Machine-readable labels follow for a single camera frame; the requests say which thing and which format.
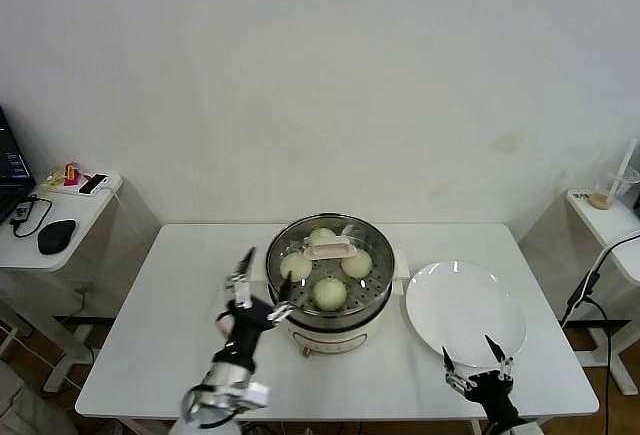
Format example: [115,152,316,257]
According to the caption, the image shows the flat white box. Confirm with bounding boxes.
[44,170,124,199]

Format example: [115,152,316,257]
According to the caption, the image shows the glass lid with cream handle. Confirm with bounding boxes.
[264,212,397,312]

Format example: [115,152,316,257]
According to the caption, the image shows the white electric cooking pot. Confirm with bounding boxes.
[249,249,411,359]

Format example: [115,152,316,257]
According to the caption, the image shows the black screen smartphone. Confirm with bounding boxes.
[78,173,109,196]

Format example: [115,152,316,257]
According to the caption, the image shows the stainless steel steamer basket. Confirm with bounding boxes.
[264,212,397,329]

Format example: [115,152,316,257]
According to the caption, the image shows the white side table with laptop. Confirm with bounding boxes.
[0,172,166,391]

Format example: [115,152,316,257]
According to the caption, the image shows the white side table with cup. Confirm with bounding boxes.
[519,187,640,396]

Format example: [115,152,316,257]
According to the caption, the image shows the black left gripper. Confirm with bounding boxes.
[214,247,299,359]

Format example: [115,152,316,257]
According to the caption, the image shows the plastic cup with straw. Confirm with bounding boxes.
[608,138,640,201]

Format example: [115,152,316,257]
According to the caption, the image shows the thin black cable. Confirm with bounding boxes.
[587,297,614,435]

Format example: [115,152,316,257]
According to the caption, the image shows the clear plastic snack wrapper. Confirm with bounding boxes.
[42,164,69,191]

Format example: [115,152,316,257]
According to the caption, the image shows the clear plastic drink cup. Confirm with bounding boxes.
[587,159,639,211]

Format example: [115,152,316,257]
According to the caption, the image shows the white round plate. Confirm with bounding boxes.
[405,259,529,369]

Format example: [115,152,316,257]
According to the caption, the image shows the black laptop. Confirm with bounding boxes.
[0,104,37,224]

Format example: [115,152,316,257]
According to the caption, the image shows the white steamed baozi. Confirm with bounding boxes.
[279,253,314,284]
[307,227,337,249]
[340,249,374,280]
[312,277,349,312]

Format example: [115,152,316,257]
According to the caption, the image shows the black adapter with cable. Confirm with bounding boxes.
[9,193,54,237]

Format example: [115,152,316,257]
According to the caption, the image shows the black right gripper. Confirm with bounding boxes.
[441,334,526,429]

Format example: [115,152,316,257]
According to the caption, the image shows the black computer mouse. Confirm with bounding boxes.
[36,219,77,256]

